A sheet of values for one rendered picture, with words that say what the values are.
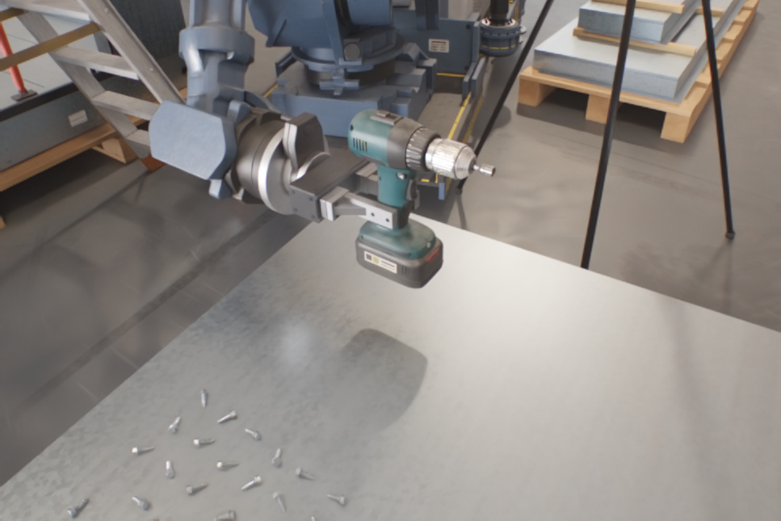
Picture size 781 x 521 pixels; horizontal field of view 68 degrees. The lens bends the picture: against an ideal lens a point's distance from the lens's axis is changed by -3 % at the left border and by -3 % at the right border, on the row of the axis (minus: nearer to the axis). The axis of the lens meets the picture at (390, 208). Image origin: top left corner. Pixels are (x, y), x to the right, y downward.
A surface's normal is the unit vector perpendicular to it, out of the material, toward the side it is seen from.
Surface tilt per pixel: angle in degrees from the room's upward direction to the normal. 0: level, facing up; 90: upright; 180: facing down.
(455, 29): 90
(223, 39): 60
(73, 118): 90
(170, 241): 0
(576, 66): 90
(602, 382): 0
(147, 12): 90
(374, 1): 106
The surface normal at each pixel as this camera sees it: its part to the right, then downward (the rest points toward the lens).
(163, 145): -0.51, -0.01
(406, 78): -0.22, -0.19
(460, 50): -0.29, 0.55
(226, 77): 0.86, 0.03
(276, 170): 0.82, 0.30
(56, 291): -0.04, -0.82
